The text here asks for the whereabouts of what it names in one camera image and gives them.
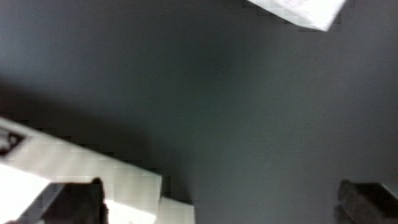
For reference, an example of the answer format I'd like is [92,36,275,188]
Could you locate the white square table top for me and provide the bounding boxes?
[249,0,346,32]

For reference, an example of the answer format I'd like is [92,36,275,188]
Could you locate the white U-shaped obstacle fence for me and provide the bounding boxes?
[0,117,195,224]

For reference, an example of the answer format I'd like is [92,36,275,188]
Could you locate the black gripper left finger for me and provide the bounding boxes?
[23,178,108,224]

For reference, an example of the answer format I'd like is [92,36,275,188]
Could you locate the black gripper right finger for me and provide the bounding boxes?
[334,180,398,224]

